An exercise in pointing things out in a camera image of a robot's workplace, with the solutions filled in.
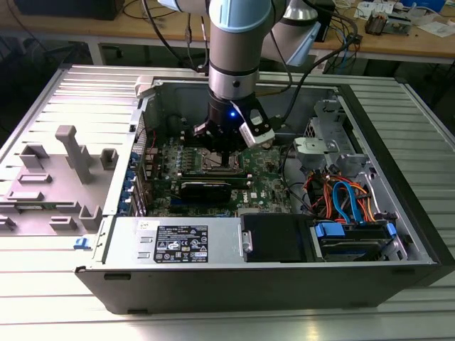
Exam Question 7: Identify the white printed card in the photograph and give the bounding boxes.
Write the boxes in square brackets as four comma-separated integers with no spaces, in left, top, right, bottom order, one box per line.
[355,0,402,18]

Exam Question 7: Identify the small black tower box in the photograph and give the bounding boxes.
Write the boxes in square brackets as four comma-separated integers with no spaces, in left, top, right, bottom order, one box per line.
[318,3,337,43]

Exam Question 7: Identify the black graphics card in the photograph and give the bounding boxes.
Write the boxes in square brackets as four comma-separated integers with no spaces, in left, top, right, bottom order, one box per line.
[179,180,231,204]

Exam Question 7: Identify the blue hanging cable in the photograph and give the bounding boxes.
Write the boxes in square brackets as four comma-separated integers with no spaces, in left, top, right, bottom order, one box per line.
[339,28,353,68]

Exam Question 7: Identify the blue flat SATA cable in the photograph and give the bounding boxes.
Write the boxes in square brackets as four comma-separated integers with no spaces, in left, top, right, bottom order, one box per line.
[332,180,365,224]

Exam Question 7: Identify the copper wound transformer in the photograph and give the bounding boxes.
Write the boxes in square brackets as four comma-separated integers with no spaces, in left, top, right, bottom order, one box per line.
[365,9,389,36]

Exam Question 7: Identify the orange SATA cable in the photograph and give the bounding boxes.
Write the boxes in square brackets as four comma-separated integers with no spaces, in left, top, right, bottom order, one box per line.
[307,170,378,223]

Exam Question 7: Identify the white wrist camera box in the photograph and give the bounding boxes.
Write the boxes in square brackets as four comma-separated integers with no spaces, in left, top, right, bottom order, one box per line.
[238,106,277,148]

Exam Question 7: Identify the green RAM stick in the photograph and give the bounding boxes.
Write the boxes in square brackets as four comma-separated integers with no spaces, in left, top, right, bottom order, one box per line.
[180,172,249,189]

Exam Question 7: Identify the large black box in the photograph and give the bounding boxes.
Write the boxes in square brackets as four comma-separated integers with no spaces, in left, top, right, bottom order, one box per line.
[16,0,125,21]

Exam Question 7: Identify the metal CPU socket cover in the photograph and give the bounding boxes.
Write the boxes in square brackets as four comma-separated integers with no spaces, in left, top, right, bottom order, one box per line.
[201,148,245,175]

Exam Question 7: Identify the silver power supply unit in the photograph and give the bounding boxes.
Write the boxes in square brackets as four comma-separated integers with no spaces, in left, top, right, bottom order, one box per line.
[102,216,246,266]

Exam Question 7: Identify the grey plastic parts rack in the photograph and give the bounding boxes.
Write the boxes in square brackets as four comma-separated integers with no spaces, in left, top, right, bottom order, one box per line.
[0,124,120,237]

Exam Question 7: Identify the hard disk in blue carrier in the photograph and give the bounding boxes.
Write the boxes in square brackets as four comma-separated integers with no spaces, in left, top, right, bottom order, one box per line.
[311,219,398,263]

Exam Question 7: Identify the CPU socket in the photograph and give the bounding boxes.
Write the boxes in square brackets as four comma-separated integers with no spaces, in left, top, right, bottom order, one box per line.
[198,147,248,175]

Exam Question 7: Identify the black and silver PC case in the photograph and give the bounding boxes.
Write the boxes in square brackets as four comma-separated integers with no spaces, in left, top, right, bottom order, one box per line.
[74,76,451,315]

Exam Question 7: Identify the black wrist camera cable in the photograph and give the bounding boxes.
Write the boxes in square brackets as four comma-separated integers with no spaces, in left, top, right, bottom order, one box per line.
[272,10,360,125]

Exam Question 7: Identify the white paper sheet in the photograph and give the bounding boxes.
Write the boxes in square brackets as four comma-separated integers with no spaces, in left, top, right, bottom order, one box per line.
[417,20,455,38]

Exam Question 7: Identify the green motherboard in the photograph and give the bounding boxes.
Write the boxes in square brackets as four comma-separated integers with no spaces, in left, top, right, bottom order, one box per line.
[141,133,296,217]

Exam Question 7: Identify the silver case release latch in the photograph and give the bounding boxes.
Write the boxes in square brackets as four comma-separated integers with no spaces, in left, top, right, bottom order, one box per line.
[134,75,159,99]

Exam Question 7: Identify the thick black cable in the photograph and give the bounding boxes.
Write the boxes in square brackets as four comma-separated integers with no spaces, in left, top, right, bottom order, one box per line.
[280,148,316,216]

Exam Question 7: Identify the long wooden desk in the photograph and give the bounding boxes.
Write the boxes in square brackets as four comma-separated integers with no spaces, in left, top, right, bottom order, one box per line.
[0,0,455,67]

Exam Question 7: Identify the silver metal drive cage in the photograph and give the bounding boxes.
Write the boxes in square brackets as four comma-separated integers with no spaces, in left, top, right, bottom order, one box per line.
[294,97,373,178]

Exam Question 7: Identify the grey metal device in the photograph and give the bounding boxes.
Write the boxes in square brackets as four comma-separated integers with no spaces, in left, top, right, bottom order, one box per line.
[387,13,413,36]

